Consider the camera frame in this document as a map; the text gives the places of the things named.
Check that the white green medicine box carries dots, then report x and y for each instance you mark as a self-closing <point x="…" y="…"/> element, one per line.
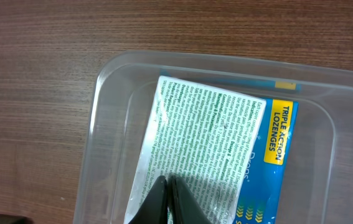
<point x="203" y="134"/>

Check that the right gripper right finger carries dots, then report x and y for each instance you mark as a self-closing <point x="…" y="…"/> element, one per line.
<point x="182" y="203"/>

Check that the blue lozenges box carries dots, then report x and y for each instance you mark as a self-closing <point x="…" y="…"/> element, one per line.
<point x="260" y="192"/>

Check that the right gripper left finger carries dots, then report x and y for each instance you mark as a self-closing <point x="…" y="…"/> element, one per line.
<point x="153" y="210"/>

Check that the clear plastic container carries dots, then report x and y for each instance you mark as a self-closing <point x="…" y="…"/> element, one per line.
<point x="318" y="180"/>

